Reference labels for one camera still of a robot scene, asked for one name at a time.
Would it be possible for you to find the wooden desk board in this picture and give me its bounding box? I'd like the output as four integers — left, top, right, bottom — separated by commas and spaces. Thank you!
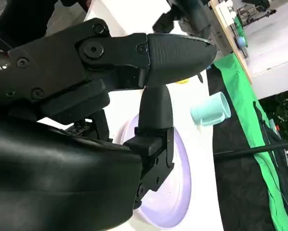
210, 0, 253, 85

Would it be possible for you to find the green cloth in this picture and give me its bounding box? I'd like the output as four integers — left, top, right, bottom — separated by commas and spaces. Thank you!
212, 53, 288, 231

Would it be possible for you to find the pale green mug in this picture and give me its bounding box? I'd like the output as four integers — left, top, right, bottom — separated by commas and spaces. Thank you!
190, 91, 231, 127

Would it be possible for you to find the dark leafy plant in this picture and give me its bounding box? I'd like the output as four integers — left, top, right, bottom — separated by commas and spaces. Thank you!
258, 89, 288, 141

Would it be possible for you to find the thin black rod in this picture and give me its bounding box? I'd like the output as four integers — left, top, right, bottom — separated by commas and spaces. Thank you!
213, 141, 288, 157

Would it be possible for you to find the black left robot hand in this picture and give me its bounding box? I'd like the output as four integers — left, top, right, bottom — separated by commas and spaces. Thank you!
153, 0, 216, 43

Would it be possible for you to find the black cloth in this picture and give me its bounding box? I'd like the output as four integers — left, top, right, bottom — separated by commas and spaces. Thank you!
208, 64, 288, 231

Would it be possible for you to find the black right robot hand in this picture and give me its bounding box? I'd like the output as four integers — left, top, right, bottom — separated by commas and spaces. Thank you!
0, 18, 218, 231

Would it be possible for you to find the lilac plate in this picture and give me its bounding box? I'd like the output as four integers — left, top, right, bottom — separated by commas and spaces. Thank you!
112, 114, 192, 229

